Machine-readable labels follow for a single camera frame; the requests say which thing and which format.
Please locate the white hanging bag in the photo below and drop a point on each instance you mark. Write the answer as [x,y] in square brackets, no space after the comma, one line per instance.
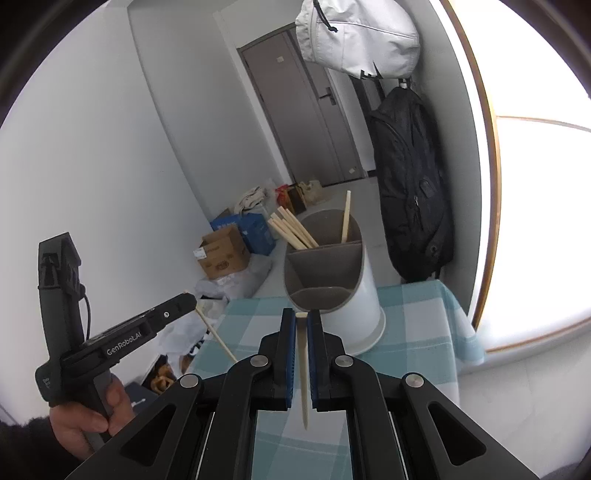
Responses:
[360,37]

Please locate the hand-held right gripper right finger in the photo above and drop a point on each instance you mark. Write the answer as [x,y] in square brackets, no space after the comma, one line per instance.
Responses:
[314,364]

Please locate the grey door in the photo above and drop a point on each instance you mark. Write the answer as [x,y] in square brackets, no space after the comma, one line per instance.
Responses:
[304,115]

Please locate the person's left forearm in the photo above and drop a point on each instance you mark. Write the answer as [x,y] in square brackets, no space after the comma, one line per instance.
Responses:
[27,454]

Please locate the black backpack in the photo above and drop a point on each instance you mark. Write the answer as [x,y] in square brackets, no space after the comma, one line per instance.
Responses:
[411,184]

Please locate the cardboard box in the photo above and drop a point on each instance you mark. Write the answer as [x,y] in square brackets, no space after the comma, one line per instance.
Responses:
[224,254]

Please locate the white utensil holder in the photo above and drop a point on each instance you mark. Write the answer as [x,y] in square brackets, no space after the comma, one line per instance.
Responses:
[364,304]

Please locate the window with gold frame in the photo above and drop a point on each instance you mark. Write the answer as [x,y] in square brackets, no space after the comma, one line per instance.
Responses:
[540,207]

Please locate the red bag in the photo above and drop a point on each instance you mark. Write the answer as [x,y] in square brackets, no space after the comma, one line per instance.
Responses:
[282,196]

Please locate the cream cloth bag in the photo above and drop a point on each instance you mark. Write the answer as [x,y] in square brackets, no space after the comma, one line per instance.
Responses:
[251,201]

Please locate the teal checked tablecloth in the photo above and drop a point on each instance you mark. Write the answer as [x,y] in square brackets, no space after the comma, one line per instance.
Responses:
[415,323]

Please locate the blue box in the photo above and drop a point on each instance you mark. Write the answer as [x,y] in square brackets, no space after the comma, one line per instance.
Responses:
[258,233]

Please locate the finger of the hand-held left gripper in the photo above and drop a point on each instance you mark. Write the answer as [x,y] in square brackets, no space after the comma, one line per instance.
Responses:
[178,309]

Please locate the person's left hand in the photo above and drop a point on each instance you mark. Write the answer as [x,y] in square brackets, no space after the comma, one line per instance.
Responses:
[76,424]

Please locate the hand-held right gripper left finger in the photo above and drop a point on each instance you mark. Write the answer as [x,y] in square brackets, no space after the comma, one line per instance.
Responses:
[291,364]

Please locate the orange rounded object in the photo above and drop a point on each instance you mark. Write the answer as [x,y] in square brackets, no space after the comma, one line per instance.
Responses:
[162,381]

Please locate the dark brown paper bag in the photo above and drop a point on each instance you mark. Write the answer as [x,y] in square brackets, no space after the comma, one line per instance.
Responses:
[296,199]

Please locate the clear plastic bag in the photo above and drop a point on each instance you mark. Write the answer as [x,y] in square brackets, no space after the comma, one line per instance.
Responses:
[231,281]

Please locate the beige bag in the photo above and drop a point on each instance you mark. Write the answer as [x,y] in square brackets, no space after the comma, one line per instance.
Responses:
[316,194]

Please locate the dark blue bag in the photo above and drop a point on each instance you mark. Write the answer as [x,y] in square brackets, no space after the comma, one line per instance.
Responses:
[138,397]

